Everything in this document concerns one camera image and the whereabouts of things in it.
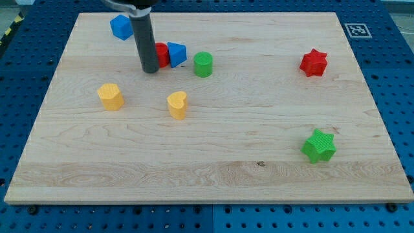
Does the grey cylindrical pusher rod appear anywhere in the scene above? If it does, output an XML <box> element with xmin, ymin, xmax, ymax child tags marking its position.
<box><xmin>129</xmin><ymin>14</ymin><xmax>160</xmax><ymax>74</ymax></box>

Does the black and silver rod mount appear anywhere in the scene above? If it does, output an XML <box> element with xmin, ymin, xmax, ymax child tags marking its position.
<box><xmin>101</xmin><ymin>0</ymin><xmax>158</xmax><ymax>16</ymax></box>

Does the red cylinder block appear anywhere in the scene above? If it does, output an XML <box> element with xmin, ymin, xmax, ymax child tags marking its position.
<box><xmin>155</xmin><ymin>42</ymin><xmax>170</xmax><ymax>68</ymax></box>

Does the blue cube block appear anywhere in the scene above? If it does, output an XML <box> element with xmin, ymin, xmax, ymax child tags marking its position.
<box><xmin>109</xmin><ymin>15</ymin><xmax>133</xmax><ymax>40</ymax></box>

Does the blue triangle block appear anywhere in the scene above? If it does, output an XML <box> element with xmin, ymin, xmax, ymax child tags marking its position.
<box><xmin>167</xmin><ymin>42</ymin><xmax>187</xmax><ymax>68</ymax></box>

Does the green cylinder block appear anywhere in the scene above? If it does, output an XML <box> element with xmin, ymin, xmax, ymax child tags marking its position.
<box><xmin>193</xmin><ymin>51</ymin><xmax>213</xmax><ymax>78</ymax></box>

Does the yellow hexagon block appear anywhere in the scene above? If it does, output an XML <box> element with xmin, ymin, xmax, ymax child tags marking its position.
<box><xmin>97</xmin><ymin>83</ymin><xmax>125</xmax><ymax>111</ymax></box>

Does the yellow heart block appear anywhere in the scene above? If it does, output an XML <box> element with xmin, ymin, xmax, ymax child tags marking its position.
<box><xmin>167</xmin><ymin>91</ymin><xmax>188</xmax><ymax>120</ymax></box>

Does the light wooden board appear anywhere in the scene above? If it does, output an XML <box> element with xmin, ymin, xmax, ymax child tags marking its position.
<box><xmin>5</xmin><ymin>12</ymin><xmax>413</xmax><ymax>205</ymax></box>

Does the red star block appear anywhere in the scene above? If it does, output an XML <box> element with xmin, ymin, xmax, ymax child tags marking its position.
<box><xmin>300</xmin><ymin>49</ymin><xmax>328</xmax><ymax>77</ymax></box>

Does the white fiducial marker tag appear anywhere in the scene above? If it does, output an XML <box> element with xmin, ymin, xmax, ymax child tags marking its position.
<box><xmin>344</xmin><ymin>23</ymin><xmax>372</xmax><ymax>38</ymax></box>

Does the green star block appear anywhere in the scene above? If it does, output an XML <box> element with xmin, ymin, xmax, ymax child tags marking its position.
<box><xmin>301</xmin><ymin>129</ymin><xmax>336</xmax><ymax>164</ymax></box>

